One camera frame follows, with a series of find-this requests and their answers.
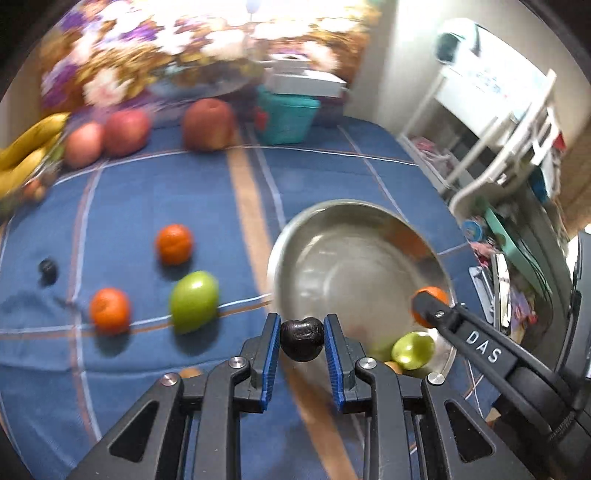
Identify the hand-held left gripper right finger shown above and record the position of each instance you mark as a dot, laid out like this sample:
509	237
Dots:
333	360

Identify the round blue tin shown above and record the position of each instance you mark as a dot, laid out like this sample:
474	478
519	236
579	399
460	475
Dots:
473	228

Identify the dark purple box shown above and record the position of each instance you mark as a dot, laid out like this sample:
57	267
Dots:
330	110

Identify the floral painting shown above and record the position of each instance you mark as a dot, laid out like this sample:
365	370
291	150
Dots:
138	55

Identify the grey metal bracket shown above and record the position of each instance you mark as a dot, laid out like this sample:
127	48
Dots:
480	281

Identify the small tan round fruit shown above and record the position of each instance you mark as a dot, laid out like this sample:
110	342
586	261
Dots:
392	367

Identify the white printed sign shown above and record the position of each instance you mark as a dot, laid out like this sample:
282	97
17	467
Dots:
489	74

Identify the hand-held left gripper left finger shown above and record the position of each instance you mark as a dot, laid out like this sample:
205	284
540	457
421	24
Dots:
270	360

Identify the white rack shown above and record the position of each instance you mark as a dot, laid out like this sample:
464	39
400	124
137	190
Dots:
503	152

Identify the red apple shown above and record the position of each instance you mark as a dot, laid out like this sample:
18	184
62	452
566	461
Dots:
207	123
125	131
83	143

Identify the dark purple plum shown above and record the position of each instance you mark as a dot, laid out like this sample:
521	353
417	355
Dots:
47	271
302	339

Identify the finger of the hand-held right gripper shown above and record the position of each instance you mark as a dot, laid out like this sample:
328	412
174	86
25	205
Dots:
480	346

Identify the green jujube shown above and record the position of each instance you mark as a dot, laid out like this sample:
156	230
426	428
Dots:
412	349
194	301

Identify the blue plaid blanket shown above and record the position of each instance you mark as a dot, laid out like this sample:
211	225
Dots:
161	184

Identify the clear plastic fruit container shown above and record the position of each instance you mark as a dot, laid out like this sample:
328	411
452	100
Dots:
34	187

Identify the teal plastic box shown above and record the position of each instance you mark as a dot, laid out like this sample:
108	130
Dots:
286	117

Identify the orange tangerine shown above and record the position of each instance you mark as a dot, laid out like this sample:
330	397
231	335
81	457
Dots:
174	243
109	310
436	294

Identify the stainless steel bowl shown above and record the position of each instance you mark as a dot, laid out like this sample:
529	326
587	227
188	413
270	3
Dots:
351	267

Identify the pink plastic bag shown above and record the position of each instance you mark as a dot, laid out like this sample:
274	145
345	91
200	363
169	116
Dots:
429	147

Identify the mint green board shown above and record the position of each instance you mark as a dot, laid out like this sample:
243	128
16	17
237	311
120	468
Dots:
505	242

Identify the yellow banana bunch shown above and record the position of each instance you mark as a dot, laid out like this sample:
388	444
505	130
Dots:
27	143

